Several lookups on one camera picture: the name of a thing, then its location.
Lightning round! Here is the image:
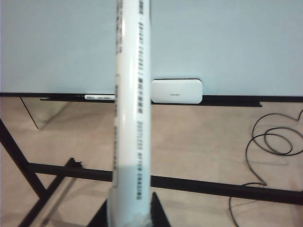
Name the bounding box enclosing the white glass whiteboard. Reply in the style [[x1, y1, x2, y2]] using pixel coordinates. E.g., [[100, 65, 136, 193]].
[[0, 0, 303, 108]]

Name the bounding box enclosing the black floor cable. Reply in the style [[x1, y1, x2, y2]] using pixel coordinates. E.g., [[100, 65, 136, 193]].
[[228, 113, 303, 227]]

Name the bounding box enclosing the white whiteboard marker pen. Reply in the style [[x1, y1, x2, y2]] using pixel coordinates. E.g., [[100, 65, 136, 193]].
[[107, 0, 152, 227]]

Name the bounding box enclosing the white barcode label strip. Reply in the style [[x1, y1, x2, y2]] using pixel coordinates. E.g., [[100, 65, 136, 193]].
[[84, 94, 116, 100]]

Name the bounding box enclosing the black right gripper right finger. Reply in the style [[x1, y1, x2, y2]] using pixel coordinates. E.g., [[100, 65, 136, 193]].
[[150, 191, 171, 227]]

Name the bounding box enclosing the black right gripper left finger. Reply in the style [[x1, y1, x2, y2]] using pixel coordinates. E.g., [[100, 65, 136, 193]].
[[93, 201, 110, 227]]

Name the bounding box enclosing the black whiteboard stand frame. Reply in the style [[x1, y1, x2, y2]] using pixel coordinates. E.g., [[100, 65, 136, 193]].
[[0, 118, 303, 227]]

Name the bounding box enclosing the white rectangular board eraser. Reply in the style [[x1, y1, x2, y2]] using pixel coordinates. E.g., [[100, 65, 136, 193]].
[[151, 79, 204, 105]]

